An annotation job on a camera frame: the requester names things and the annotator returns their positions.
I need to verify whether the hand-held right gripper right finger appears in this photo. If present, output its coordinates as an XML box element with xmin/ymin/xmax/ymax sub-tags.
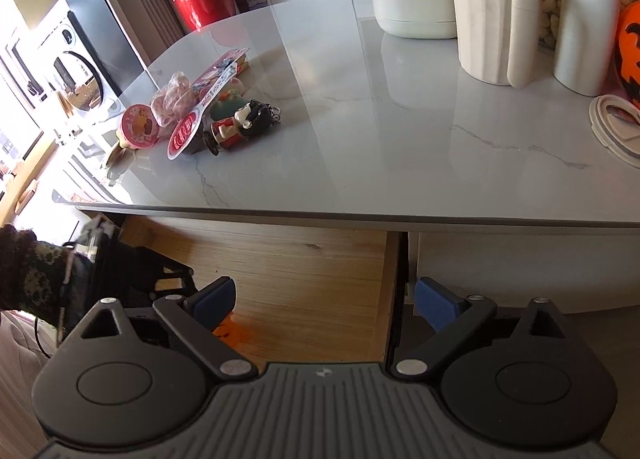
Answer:
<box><xmin>392</xmin><ymin>277</ymin><xmax>576</xmax><ymax>380</ymax></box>

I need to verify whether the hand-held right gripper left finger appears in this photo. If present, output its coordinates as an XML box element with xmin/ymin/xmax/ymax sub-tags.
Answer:
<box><xmin>64</xmin><ymin>276</ymin><xmax>254</xmax><ymax>383</ymax></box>

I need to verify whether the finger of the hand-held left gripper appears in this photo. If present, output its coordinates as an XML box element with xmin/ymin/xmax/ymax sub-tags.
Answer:
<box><xmin>134</xmin><ymin>246</ymin><xmax>196</xmax><ymax>297</ymax></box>

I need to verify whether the plain orange pumpkin toy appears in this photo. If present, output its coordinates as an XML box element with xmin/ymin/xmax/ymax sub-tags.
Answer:
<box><xmin>212</xmin><ymin>311</ymin><xmax>259</xmax><ymax>348</ymax></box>

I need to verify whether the wooden drawer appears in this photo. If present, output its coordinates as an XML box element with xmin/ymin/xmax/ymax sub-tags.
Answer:
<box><xmin>117</xmin><ymin>216</ymin><xmax>402</xmax><ymax>366</ymax></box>

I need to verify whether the pink packet with red label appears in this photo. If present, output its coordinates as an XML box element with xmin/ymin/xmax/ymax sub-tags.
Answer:
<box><xmin>167</xmin><ymin>89</ymin><xmax>236</xmax><ymax>160</ymax></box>

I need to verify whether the yellow cake toy pink base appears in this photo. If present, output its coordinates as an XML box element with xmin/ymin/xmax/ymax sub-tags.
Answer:
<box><xmin>106</xmin><ymin>103</ymin><xmax>162</xmax><ymax>167</ymax></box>

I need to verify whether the doll figure keychain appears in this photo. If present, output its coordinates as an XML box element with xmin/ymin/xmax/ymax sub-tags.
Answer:
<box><xmin>202</xmin><ymin>99</ymin><xmax>282</xmax><ymax>158</ymax></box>

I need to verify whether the green toy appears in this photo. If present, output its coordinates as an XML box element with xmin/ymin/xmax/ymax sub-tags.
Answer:
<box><xmin>210</xmin><ymin>94</ymin><xmax>244</xmax><ymax>121</ymax></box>

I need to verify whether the pink checked cloth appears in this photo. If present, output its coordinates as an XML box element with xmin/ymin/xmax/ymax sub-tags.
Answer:
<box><xmin>150</xmin><ymin>72</ymin><xmax>194</xmax><ymax>125</ymax></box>

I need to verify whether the pink printed box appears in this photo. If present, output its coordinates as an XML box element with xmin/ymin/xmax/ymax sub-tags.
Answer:
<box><xmin>191</xmin><ymin>46</ymin><xmax>251</xmax><ymax>96</ymax></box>

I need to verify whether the orange jack-o'-lantern toy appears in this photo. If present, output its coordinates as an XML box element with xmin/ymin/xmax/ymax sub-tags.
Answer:
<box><xmin>612</xmin><ymin>2</ymin><xmax>640</xmax><ymax>106</ymax></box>

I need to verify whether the person's white clothing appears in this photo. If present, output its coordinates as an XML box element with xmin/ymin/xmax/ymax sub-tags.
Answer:
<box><xmin>0</xmin><ymin>310</ymin><xmax>57</xmax><ymax>459</ymax></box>

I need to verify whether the white washing machine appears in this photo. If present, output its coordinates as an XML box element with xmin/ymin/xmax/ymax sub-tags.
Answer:
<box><xmin>34</xmin><ymin>12</ymin><xmax>127</xmax><ymax>121</ymax></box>

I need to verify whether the white round lid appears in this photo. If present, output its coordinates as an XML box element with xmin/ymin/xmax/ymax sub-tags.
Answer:
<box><xmin>589</xmin><ymin>94</ymin><xmax>640</xmax><ymax>156</ymax></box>

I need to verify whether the black refrigerator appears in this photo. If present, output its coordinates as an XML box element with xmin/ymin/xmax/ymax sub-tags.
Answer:
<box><xmin>35</xmin><ymin>0</ymin><xmax>152</xmax><ymax>96</ymax></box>

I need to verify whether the tall white cylinder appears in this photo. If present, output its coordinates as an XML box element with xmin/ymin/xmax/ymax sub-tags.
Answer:
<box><xmin>552</xmin><ymin>0</ymin><xmax>626</xmax><ymax>98</ymax></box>

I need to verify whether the black cable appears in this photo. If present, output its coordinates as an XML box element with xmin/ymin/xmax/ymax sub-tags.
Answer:
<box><xmin>33</xmin><ymin>311</ymin><xmax>63</xmax><ymax>361</ymax></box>

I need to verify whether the white jug with handle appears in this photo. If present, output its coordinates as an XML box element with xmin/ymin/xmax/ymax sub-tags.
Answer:
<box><xmin>445</xmin><ymin>0</ymin><xmax>544</xmax><ymax>89</ymax></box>

